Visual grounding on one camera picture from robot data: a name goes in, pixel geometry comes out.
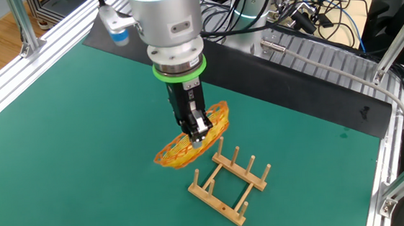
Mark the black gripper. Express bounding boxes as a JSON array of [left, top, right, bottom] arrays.
[[166, 78, 215, 151]]

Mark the orange yellow wicker basket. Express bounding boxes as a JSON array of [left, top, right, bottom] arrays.
[[150, 100, 234, 171]]

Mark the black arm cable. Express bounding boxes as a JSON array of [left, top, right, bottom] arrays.
[[198, 0, 305, 40]]

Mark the silver blue wrist camera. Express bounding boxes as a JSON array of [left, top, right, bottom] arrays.
[[97, 2, 140, 49]]

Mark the green table mat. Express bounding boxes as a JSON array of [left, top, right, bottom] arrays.
[[0, 16, 389, 226]]

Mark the grey hose with metal connector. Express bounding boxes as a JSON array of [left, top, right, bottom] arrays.
[[260, 28, 404, 141]]

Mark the black rubber barrier strip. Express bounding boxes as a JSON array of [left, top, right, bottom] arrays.
[[81, 0, 395, 162]]

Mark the wooden peg dish rack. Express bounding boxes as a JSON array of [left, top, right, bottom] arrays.
[[183, 132, 277, 226]]

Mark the blue cable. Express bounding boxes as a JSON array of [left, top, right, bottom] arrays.
[[287, 0, 367, 59]]

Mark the black aluminium frame stand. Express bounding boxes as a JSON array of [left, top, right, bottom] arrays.
[[25, 0, 104, 32]]

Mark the black desk cable tangle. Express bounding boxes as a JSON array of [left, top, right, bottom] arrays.
[[276, 0, 373, 55]]

